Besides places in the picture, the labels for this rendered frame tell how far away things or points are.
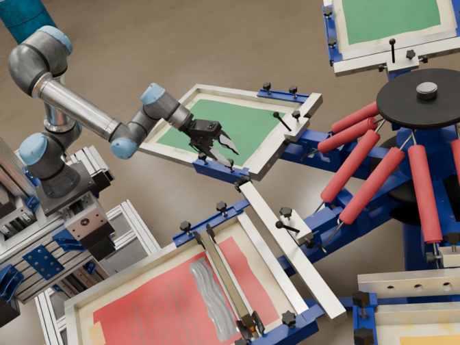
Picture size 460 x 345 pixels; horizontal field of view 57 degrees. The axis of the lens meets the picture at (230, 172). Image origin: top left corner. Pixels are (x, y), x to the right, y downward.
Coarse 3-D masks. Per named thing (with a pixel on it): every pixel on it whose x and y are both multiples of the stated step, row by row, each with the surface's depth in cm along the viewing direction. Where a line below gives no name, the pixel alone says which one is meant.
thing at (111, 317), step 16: (224, 240) 167; (224, 256) 162; (240, 256) 159; (176, 272) 163; (240, 272) 154; (144, 288) 162; (192, 288) 156; (112, 304) 162; (128, 304) 159; (192, 304) 151; (96, 320) 158; (112, 320) 156; (112, 336) 151; (128, 336) 149
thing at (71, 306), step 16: (224, 224) 170; (240, 224) 170; (192, 240) 168; (256, 240) 158; (160, 256) 167; (272, 256) 151; (128, 272) 166; (272, 272) 146; (96, 288) 165; (112, 288) 166; (288, 288) 140; (64, 304) 164; (80, 304) 164; (304, 304) 134; (80, 336) 154
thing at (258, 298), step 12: (252, 276) 151; (252, 288) 148; (228, 300) 147; (252, 300) 145; (264, 300) 143; (204, 312) 147; (264, 312) 140; (276, 312) 139; (204, 324) 143; (264, 324) 137; (204, 336) 140; (216, 336) 139; (240, 336) 136
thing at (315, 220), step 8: (328, 208) 152; (312, 216) 151; (320, 216) 150; (328, 216) 149; (336, 216) 149; (312, 224) 149; (320, 224) 148; (328, 224) 149; (336, 224) 151; (288, 232) 150; (312, 232) 148; (320, 232) 150
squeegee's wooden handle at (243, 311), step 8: (200, 232) 160; (208, 240) 156; (208, 248) 153; (216, 256) 149; (216, 264) 147; (224, 264) 150; (224, 272) 143; (224, 280) 141; (232, 280) 145; (232, 288) 138; (232, 296) 136; (240, 296) 135; (240, 304) 133; (240, 312) 131; (248, 312) 130; (248, 320) 132; (248, 328) 134
